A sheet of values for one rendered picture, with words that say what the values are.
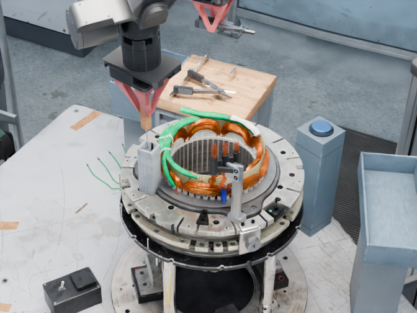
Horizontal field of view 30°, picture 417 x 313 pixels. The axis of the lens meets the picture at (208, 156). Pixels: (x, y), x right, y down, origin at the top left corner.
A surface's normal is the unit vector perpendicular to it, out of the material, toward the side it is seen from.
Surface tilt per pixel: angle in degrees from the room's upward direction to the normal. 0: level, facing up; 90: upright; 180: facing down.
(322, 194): 90
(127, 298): 0
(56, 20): 89
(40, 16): 89
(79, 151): 0
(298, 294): 0
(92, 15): 35
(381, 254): 90
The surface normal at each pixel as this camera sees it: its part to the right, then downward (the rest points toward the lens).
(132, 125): -0.42, 0.55
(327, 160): 0.68, 0.47
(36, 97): 0.02, -0.79
